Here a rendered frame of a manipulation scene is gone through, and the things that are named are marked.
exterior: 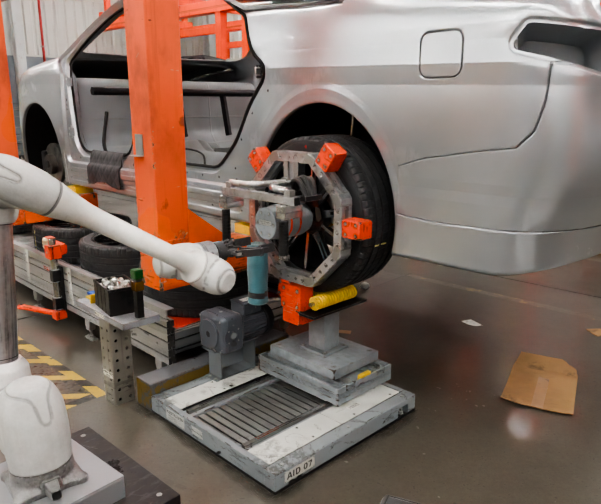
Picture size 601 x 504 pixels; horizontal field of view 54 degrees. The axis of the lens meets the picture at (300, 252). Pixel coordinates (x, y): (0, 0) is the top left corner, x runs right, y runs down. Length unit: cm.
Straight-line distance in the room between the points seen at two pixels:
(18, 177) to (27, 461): 69
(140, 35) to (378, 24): 93
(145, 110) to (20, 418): 136
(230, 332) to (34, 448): 120
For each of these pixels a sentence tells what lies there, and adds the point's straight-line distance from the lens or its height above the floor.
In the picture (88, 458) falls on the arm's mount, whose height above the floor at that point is 36.
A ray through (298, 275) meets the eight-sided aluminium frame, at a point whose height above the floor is 62.
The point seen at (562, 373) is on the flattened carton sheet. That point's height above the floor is 1.
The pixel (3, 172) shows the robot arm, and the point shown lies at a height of 115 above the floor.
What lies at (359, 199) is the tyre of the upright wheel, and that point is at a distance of 228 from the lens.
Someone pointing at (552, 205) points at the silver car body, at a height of 100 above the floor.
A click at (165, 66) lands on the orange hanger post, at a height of 145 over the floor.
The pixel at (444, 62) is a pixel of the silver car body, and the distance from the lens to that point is 214.
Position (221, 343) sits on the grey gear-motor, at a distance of 264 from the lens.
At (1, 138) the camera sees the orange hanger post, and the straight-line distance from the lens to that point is 430.
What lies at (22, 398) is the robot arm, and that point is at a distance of 164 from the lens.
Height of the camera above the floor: 131
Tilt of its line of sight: 14 degrees down
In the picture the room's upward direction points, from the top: straight up
